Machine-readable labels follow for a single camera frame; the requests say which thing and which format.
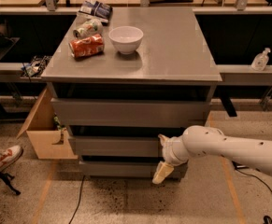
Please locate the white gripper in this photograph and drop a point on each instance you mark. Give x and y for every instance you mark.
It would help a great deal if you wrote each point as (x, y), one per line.
(168, 152)

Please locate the grey drawer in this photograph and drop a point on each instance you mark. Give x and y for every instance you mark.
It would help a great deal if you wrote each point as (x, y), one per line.
(119, 169)
(116, 146)
(130, 113)

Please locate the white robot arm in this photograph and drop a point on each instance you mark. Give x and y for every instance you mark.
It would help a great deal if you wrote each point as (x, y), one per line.
(198, 141)

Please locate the grey bottom drawer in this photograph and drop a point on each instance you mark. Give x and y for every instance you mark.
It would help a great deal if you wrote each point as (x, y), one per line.
(119, 169)

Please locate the grey drawer cabinet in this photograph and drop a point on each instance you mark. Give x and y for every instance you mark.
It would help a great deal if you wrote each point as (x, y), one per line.
(172, 64)

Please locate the grey top drawer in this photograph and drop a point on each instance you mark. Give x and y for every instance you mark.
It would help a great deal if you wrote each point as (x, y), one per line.
(130, 113)

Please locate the black foot pedal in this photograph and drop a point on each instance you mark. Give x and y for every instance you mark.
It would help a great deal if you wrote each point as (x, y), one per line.
(238, 166)

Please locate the cardboard box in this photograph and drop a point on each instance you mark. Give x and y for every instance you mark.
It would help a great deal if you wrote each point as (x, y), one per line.
(47, 140)

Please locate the white bowl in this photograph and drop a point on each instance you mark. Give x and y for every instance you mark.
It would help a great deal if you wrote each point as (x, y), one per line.
(126, 39)

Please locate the orange soda can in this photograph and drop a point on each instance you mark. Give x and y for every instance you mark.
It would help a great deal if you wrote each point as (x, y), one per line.
(87, 46)

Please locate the clear hand sanitizer bottle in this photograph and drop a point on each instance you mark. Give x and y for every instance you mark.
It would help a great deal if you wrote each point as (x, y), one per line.
(260, 61)

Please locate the green white soda can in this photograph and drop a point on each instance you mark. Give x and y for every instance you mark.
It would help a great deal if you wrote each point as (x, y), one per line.
(88, 28)

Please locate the circuit board clutter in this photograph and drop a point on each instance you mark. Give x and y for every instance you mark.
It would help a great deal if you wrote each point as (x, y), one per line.
(36, 67)

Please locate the black tripod leg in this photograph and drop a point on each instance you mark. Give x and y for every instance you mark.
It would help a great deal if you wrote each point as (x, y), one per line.
(6, 178)

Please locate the blue chip bag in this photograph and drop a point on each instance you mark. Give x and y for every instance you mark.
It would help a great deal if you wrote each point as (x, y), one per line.
(92, 9)

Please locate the white orange sneaker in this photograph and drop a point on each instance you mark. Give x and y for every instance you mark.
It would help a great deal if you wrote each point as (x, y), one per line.
(9, 155)

